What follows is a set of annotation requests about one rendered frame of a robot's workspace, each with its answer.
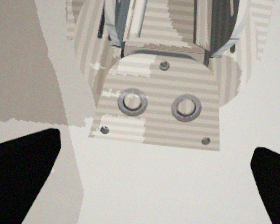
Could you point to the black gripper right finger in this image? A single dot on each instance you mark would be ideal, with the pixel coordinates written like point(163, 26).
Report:
point(265, 167)

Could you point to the white plate with two ringed holes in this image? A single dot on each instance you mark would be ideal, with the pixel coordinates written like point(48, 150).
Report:
point(156, 120)

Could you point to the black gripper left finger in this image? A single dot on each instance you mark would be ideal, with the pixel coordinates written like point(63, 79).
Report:
point(25, 164)

